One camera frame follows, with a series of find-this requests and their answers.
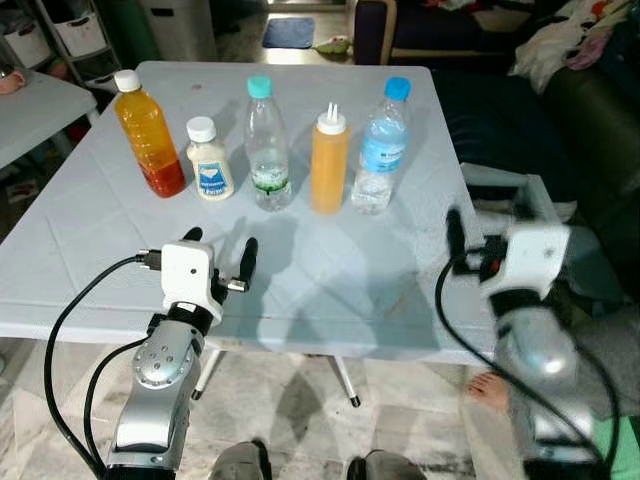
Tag dark blue wooden-frame sofa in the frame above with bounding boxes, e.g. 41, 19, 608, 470
350, 0, 561, 69

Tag person's bare foot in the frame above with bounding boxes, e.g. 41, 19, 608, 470
466, 370, 513, 413

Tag dark green sofa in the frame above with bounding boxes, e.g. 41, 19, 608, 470
430, 60, 640, 296

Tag water bottle blue cap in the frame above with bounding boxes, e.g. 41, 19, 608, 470
351, 76, 413, 215

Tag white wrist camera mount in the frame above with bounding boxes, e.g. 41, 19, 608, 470
160, 240, 223, 313
479, 224, 572, 299

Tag green plastic stool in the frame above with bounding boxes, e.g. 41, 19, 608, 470
588, 413, 640, 480

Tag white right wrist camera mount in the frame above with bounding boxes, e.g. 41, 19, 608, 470
479, 224, 572, 299

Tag grey plastic stool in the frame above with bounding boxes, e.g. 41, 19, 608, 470
458, 162, 606, 306

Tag grey bin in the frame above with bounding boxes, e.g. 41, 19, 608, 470
140, 0, 219, 63

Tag green tank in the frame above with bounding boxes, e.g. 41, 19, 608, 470
105, 0, 161, 67

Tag clear bottle teal cap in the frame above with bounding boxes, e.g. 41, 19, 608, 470
245, 75, 295, 212

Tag storage rack white bins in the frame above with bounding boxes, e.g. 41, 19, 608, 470
0, 0, 123, 93

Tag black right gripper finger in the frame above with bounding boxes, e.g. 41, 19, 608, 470
444, 207, 468, 263

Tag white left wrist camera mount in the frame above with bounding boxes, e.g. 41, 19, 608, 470
160, 240, 223, 313

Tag orange juice bottle white cap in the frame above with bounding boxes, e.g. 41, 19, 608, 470
113, 69, 188, 199

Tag person's leg grey trousers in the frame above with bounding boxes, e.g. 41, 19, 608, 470
572, 303, 640, 421

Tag small cream sauce bottle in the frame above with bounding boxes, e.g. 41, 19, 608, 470
186, 116, 237, 202

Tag blue floor mat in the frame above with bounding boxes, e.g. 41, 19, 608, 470
262, 15, 317, 50

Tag pile of clothes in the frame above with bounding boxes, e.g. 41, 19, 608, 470
508, 0, 626, 93

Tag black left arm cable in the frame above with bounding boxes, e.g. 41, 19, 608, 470
43, 252, 161, 480
83, 335, 153, 476

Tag robot right leg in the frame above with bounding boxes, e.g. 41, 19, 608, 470
346, 449, 431, 480

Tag orange squeeze bottle white nozzle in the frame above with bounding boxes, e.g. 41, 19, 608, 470
310, 102, 350, 216

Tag white plastic table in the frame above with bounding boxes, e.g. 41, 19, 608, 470
0, 68, 99, 173
0, 60, 511, 409

